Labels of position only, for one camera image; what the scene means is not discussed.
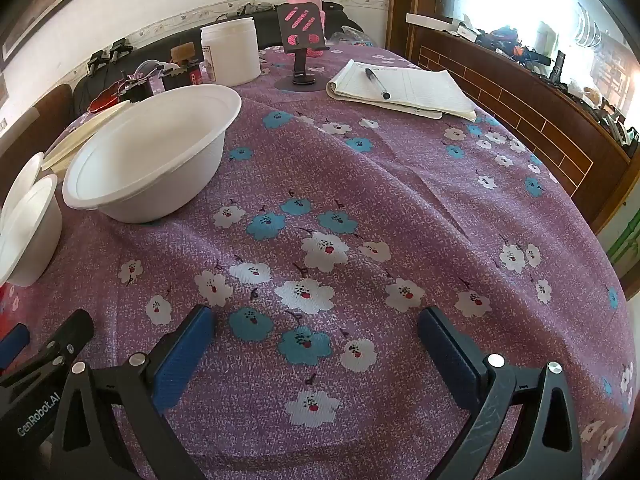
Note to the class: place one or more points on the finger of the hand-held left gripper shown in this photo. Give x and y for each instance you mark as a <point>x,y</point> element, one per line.
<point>11,345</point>
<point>70,332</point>

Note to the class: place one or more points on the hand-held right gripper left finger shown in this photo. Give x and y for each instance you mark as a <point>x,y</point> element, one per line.
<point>182,360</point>

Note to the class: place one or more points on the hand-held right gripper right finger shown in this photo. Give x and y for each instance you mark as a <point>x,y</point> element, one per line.
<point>447,360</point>

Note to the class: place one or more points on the small white bowl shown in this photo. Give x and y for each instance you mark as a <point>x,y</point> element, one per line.
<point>22,175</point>
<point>30,240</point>

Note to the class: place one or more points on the large white bowl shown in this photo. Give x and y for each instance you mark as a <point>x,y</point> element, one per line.
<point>150,160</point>

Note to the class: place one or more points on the purple floral tablecloth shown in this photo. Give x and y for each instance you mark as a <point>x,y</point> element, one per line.
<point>400,200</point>

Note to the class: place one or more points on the long flat strip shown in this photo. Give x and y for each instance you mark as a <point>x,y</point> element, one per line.
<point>80,135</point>

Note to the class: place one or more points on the red glass plate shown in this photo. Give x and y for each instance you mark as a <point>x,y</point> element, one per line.
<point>105,101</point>

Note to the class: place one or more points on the wooden window ledge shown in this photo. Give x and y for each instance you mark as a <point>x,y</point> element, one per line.
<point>525,110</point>

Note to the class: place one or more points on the clear glass container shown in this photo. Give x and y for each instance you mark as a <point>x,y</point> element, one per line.
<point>150,80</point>

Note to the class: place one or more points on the paper notebook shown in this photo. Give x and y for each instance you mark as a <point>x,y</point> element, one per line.
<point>425,90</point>

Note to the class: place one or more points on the black clip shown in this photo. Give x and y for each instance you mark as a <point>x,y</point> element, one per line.
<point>121,49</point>
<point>97,60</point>

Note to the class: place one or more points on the black pen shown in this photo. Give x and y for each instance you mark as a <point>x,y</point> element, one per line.
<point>377,83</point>

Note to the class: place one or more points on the dark jar with wooden lid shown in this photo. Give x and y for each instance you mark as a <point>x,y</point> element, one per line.
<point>182,55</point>

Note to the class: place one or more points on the white plastic jar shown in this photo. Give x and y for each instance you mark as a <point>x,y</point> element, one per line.
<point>232,55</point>

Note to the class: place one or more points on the black flashlight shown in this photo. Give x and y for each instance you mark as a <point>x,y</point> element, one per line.
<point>559,66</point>

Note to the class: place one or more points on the pile of tools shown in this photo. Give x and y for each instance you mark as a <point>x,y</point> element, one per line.
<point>510,45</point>

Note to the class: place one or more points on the clear plastic bag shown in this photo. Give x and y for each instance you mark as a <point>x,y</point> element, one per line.
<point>350,36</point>

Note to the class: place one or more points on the white flat box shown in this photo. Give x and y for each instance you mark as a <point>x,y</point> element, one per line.
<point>432,21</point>

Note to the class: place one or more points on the black leather sofa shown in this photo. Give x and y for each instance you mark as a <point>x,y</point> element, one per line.
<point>265,30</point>

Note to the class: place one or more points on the black phone stand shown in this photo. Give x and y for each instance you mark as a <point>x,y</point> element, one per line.
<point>299,25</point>

